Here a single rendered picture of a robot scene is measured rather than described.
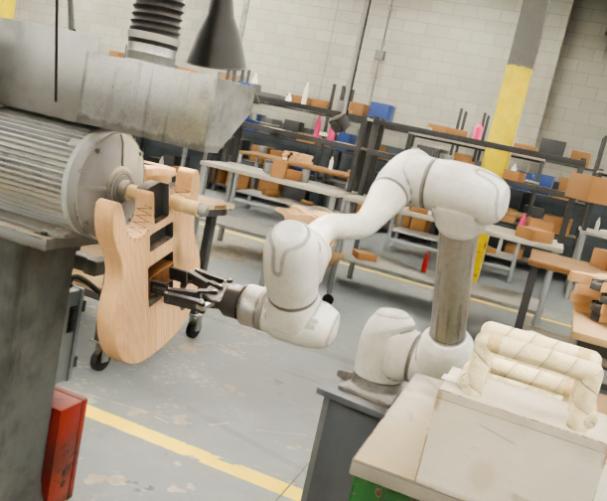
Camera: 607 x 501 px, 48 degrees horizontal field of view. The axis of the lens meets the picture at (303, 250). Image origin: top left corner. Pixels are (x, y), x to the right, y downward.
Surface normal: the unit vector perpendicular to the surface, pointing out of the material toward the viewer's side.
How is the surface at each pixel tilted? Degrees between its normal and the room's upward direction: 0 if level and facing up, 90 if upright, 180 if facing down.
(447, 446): 90
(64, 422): 90
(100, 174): 87
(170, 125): 90
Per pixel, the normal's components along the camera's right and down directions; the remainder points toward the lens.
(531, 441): -0.36, 0.10
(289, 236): -0.11, -0.65
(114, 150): 0.92, 0.13
